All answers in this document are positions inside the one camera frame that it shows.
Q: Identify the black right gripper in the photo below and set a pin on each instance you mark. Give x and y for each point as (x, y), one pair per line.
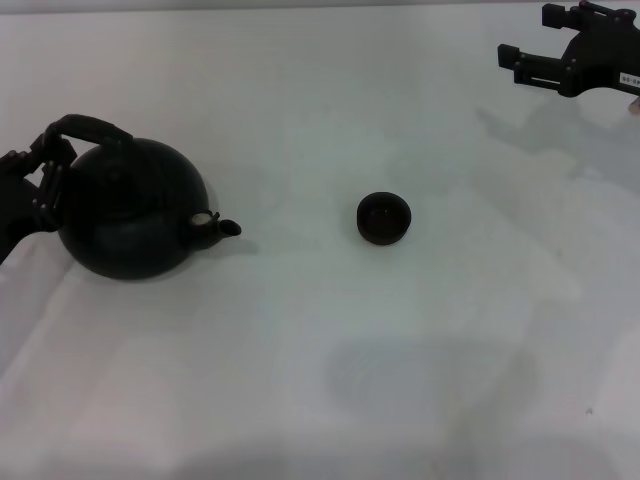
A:
(600, 55)

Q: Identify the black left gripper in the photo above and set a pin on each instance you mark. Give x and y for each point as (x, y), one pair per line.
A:
(15, 210)

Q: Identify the dark brown small teacup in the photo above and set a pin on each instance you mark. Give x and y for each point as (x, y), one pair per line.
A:
(384, 220)

